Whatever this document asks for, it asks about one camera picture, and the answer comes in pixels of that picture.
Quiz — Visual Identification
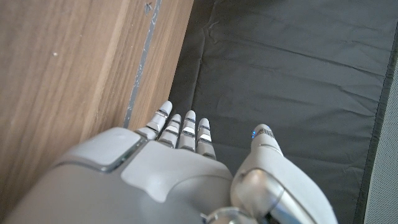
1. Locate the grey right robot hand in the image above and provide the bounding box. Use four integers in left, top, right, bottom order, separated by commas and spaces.
0, 100, 339, 224

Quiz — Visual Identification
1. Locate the black backdrop curtain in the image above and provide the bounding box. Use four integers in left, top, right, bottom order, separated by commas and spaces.
167, 0, 398, 224

